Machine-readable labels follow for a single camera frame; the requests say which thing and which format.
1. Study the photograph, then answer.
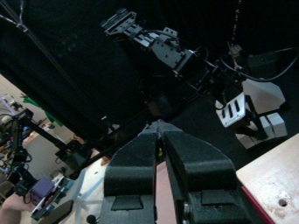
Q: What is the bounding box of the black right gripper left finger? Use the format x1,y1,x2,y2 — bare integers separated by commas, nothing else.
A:
99,120,162,224

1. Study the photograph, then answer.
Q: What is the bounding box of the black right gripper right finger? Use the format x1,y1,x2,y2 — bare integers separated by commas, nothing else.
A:
156,119,255,224

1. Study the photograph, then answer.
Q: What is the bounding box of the person's bare forearm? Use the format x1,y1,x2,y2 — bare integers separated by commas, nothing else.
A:
0,192,38,224

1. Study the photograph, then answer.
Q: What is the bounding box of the wooden board with red edge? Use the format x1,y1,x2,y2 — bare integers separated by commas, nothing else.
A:
235,132,299,224

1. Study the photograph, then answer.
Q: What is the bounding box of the silver electronics panel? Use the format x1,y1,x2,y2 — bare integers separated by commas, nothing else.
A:
30,174,76,221

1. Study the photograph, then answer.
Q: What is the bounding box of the purple box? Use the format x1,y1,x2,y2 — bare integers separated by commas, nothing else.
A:
30,177,56,206

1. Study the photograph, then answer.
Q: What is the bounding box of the white angular box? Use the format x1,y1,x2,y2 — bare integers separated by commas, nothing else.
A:
240,78,287,116

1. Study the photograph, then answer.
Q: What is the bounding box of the green cloth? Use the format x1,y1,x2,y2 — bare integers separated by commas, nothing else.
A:
23,96,64,128

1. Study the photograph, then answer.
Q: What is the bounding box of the black cloth curtain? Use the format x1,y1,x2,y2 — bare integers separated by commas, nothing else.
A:
0,0,299,141

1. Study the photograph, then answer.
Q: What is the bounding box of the white slotted bracket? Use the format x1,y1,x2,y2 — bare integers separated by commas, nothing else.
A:
215,92,250,129

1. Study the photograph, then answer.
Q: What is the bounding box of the black cable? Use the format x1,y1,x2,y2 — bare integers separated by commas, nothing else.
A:
219,47,299,83

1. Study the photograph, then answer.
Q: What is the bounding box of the hanging cable with grey plug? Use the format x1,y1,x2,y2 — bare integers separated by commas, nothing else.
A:
227,0,246,70

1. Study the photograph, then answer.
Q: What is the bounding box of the thin grey frame rod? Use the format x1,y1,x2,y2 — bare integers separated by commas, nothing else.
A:
0,0,103,117

